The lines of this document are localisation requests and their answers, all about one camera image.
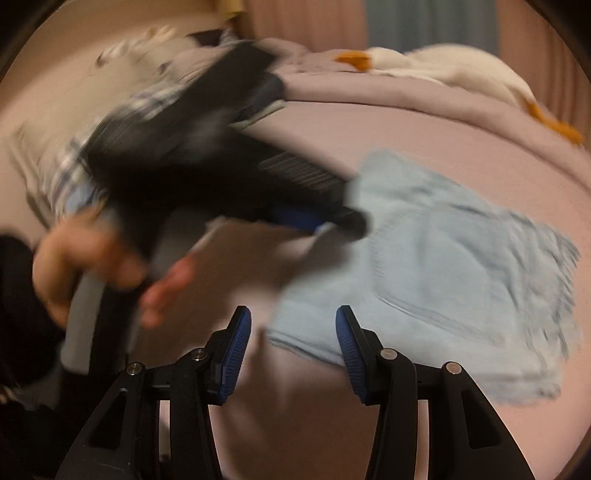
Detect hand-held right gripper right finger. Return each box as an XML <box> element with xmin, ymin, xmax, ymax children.
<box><xmin>335</xmin><ymin>305</ymin><xmax>536</xmax><ymax>480</ymax></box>

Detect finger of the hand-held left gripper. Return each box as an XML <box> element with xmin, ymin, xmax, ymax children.
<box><xmin>268</xmin><ymin>204</ymin><xmax>370</xmax><ymax>241</ymax></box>
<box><xmin>249</xmin><ymin>152</ymin><xmax>359</xmax><ymax>209</ymax></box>

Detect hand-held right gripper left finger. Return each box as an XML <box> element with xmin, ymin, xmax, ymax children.
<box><xmin>55</xmin><ymin>305</ymin><xmax>253</xmax><ymax>480</ymax></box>

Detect light blue denim pants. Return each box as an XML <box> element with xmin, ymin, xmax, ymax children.
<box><xmin>159</xmin><ymin>150</ymin><xmax>583</xmax><ymax>407</ymax></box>

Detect person's left forearm plaid sleeve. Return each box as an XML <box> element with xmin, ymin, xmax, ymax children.
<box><xmin>41</xmin><ymin>88</ymin><xmax>185</xmax><ymax>217</ymax></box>

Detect person's left hand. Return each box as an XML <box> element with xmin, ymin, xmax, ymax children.
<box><xmin>32</xmin><ymin>207</ymin><xmax>200</xmax><ymax>328</ymax></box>

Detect pink bed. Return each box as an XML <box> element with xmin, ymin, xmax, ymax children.
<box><xmin>139</xmin><ymin>99</ymin><xmax>591</xmax><ymax>480</ymax></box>

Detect white cloth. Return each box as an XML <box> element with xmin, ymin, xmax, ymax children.
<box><xmin>95</xmin><ymin>25</ymin><xmax>199</xmax><ymax>79</ymax></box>

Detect lilac quilt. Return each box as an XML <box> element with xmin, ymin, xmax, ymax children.
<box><xmin>161</xmin><ymin>39</ymin><xmax>591</xmax><ymax>185</ymax></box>

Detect pink curtain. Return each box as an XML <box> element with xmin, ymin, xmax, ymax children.
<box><xmin>240</xmin><ymin>0</ymin><xmax>591</xmax><ymax>153</ymax></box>

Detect white goose plush toy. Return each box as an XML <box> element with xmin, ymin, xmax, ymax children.
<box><xmin>336</xmin><ymin>44</ymin><xmax>585</xmax><ymax>146</ymax></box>

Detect grey blue curtain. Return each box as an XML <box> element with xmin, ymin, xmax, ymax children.
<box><xmin>365</xmin><ymin>0</ymin><xmax>502</xmax><ymax>56</ymax></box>

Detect person's dark clothing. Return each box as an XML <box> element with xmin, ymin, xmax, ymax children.
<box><xmin>0</xmin><ymin>233</ymin><xmax>93</xmax><ymax>480</ymax></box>

